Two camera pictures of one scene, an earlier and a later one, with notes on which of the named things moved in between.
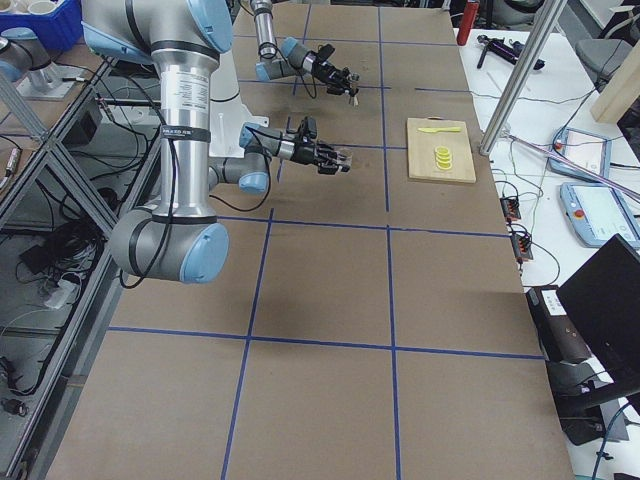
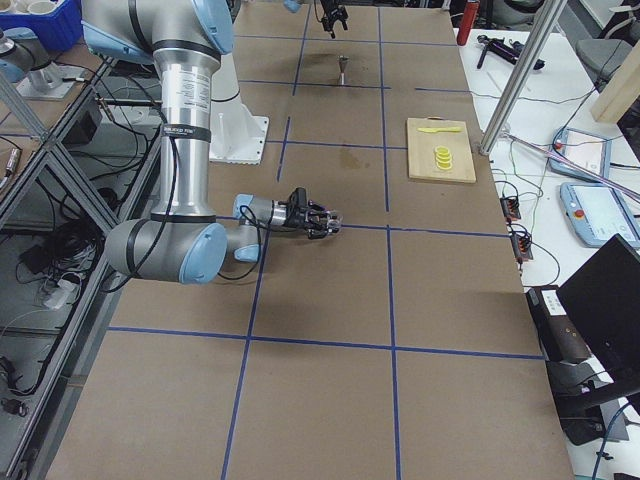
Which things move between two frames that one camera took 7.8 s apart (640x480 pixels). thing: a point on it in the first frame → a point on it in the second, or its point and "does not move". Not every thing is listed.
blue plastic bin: (60, 31) does not move
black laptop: (602, 298) does not move
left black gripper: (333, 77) → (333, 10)
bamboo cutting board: (422, 162) does not move
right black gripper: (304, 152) → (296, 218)
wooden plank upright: (622, 90) does not move
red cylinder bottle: (470, 12) does not move
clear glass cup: (345, 160) → (334, 222)
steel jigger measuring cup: (355, 96) → (342, 61)
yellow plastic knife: (434, 130) does not move
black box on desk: (559, 338) does not move
